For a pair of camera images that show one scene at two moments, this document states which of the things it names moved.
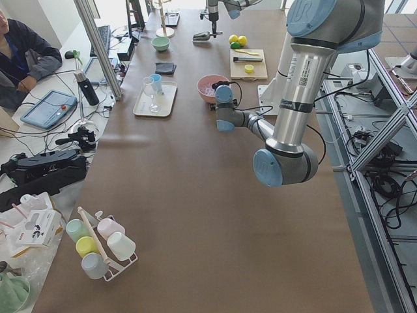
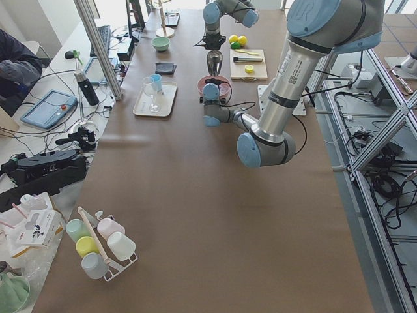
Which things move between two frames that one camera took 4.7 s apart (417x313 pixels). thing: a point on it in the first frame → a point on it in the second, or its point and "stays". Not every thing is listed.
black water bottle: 86,87 stays
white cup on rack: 120,246 stays
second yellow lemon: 242,40 stays
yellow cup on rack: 86,244 stays
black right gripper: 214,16 → 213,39
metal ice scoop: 202,36 → 214,59
